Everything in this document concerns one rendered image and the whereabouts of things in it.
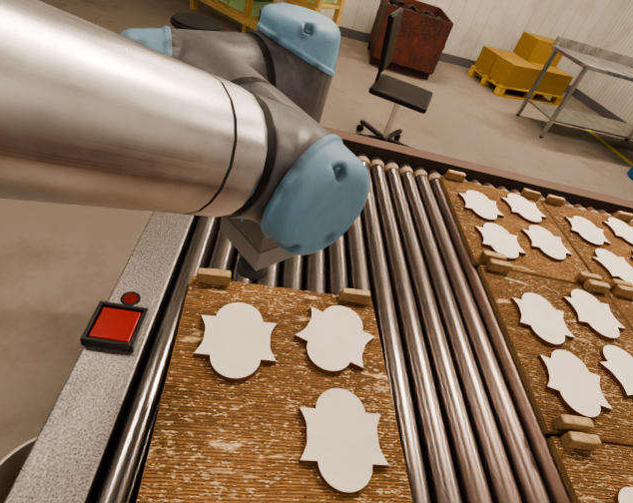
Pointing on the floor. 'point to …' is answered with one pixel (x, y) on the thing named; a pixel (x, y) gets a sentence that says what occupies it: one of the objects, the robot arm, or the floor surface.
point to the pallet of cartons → (522, 69)
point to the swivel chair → (384, 88)
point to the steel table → (603, 59)
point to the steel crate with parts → (411, 37)
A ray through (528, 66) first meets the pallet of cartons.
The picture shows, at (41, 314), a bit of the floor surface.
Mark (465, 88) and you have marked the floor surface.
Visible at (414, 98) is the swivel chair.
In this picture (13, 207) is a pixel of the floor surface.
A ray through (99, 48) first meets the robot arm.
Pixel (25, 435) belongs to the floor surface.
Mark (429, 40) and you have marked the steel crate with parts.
